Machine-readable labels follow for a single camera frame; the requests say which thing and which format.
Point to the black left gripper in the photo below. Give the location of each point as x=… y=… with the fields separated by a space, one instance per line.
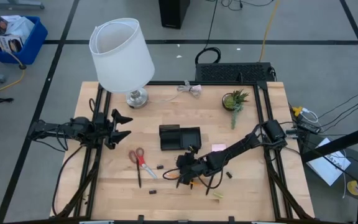
x=109 y=130

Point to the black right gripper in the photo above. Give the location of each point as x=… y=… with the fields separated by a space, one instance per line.
x=197 y=168

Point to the yellow-green highlighter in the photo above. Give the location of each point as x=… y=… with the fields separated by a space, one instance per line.
x=218 y=195

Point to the pink sticky note pad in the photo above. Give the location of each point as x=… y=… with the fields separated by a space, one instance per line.
x=217 y=147

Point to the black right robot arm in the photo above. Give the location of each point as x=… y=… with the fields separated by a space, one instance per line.
x=238 y=146

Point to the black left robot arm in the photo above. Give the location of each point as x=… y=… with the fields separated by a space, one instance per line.
x=79 y=128

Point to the black mesh desk organizer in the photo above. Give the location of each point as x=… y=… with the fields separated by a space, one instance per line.
x=179 y=138

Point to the white shade silver table lamp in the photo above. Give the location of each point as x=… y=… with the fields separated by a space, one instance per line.
x=120 y=53

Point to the potted succulent plant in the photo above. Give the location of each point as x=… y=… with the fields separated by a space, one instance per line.
x=230 y=101

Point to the black vented computer case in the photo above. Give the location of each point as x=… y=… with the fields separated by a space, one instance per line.
x=232 y=72

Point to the blue plastic bin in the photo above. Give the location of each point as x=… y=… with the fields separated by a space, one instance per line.
x=33 y=46

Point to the black computer tower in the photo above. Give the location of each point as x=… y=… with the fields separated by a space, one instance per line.
x=173 y=12

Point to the yellow plug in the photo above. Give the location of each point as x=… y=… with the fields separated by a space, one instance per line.
x=297 y=110

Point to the black power adapter box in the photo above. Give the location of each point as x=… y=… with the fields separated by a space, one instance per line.
x=308 y=127

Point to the white printed package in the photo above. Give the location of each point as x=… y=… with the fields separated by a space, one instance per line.
x=14 y=26
x=8 y=43

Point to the white paper booklet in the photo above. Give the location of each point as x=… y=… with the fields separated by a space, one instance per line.
x=329 y=169

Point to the black diagonal beam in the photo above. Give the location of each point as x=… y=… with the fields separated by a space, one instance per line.
x=340 y=143

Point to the yellow and blue round sticker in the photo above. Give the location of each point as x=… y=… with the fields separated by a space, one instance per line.
x=355 y=187

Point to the black metal table frame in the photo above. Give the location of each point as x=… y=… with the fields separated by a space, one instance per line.
x=216 y=83

